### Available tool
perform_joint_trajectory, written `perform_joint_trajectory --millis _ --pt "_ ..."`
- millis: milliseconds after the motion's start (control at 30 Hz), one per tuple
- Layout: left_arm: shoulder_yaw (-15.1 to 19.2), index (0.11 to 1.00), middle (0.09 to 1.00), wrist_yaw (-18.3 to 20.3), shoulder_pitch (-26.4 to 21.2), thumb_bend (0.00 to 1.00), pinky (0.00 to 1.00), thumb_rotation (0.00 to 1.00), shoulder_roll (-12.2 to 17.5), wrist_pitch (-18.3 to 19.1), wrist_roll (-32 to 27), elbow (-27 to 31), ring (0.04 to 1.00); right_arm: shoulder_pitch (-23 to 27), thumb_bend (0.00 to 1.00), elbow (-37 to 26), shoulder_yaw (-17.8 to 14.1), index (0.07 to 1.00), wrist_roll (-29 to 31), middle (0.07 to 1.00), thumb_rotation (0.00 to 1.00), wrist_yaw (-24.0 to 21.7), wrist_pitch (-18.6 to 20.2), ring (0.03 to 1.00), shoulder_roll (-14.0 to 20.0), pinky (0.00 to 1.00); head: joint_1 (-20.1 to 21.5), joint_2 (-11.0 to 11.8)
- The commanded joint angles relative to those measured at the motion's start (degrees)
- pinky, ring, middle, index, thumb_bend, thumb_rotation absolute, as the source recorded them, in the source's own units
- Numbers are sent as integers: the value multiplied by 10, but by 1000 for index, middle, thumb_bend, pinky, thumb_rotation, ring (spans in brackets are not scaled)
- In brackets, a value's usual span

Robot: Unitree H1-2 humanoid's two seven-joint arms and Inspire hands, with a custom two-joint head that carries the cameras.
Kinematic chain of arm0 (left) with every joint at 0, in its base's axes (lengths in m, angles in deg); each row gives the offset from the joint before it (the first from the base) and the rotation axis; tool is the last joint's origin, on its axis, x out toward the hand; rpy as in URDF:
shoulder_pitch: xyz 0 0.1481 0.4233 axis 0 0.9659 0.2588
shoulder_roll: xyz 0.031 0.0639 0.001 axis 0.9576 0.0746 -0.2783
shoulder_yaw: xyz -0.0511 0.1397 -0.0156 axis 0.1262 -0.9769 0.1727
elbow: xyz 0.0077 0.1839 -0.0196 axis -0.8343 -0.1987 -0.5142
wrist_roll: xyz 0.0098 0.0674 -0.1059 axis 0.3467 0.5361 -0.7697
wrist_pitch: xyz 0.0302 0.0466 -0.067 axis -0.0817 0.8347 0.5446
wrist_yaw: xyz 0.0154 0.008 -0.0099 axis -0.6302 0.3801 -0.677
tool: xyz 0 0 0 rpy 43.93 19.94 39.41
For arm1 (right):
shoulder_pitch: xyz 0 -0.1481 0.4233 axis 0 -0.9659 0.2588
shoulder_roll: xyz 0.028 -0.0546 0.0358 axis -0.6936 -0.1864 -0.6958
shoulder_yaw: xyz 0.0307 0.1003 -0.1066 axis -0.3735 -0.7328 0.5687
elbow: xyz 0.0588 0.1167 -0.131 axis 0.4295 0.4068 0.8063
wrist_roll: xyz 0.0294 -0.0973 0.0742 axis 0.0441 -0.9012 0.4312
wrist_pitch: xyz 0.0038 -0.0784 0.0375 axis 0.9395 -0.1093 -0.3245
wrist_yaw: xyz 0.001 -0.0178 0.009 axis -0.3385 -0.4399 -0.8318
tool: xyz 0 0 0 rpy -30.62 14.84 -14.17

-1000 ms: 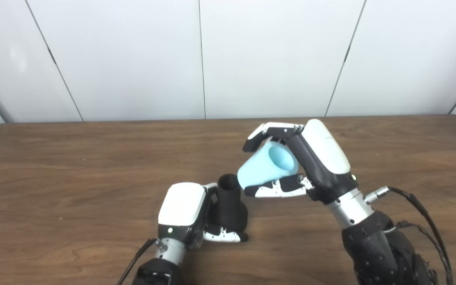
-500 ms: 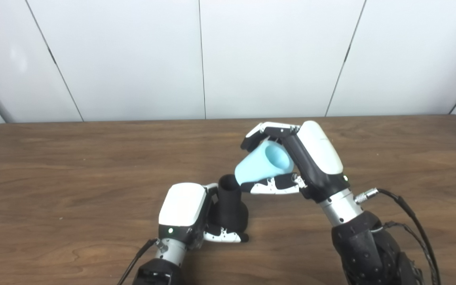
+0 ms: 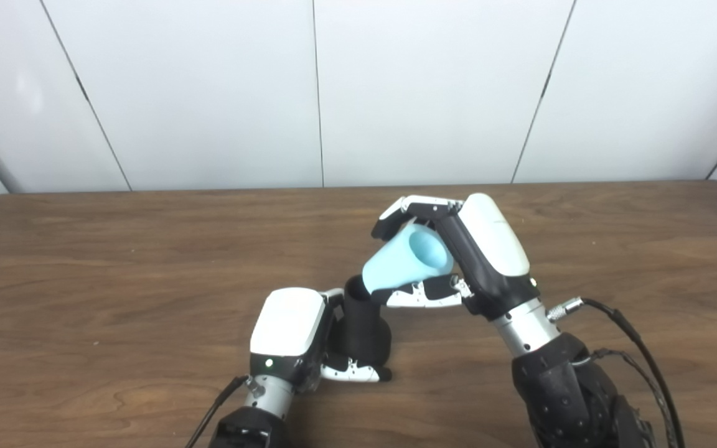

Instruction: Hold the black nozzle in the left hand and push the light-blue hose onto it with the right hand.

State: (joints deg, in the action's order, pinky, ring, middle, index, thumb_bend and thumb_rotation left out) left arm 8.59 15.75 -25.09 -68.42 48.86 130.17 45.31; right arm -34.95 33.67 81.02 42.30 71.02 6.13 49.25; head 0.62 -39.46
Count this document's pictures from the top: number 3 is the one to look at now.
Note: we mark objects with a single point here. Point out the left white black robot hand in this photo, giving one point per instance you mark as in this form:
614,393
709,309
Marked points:
287,320

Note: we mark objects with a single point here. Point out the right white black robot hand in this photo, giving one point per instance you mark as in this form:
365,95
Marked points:
492,249

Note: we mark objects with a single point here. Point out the black flared nozzle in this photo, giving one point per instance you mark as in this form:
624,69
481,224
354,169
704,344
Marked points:
365,336

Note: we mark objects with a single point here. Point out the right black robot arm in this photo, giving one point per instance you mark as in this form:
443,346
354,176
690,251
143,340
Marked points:
557,386

